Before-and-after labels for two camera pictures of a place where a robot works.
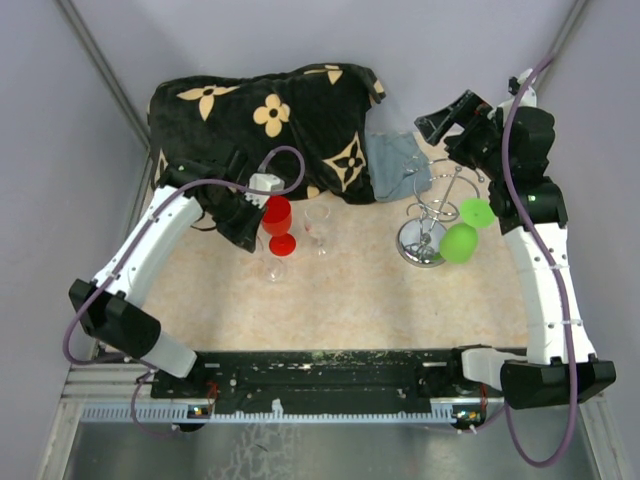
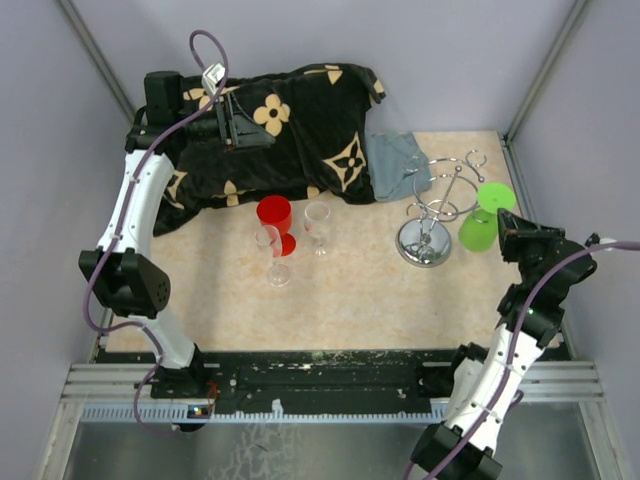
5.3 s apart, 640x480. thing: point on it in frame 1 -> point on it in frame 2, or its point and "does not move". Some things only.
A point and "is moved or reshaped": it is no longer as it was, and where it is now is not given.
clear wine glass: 315,218 does not move
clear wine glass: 269,269 -> 270,238
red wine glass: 276,221 does not move
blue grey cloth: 397,165 does not move
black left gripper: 246,234 -> 239,131
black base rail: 395,382 does not move
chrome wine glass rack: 441,187 does not move
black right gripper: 469,111 -> 514,231
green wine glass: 459,242 is moved or reshaped
